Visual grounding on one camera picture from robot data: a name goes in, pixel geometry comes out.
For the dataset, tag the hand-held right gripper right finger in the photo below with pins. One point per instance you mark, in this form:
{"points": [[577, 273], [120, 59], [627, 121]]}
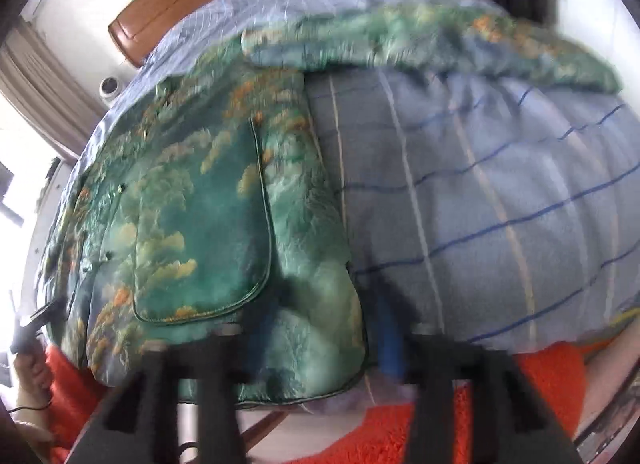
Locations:
{"points": [[390, 349]]}

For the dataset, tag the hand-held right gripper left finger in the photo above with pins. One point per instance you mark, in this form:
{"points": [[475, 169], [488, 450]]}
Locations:
{"points": [[215, 369]]}

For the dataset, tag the person's left hand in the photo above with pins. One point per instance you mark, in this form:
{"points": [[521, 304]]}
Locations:
{"points": [[32, 376]]}

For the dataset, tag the blue plaid bed sheet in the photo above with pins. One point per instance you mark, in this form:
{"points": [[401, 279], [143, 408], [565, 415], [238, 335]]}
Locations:
{"points": [[475, 194]]}

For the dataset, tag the beige curtain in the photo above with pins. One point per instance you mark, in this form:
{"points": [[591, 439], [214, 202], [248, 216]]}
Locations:
{"points": [[40, 89]]}

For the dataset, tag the white round fan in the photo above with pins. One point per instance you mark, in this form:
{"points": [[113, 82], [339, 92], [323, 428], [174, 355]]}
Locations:
{"points": [[110, 88]]}

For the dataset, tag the wooden headboard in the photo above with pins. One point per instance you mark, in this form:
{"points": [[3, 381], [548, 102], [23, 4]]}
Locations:
{"points": [[165, 9]]}

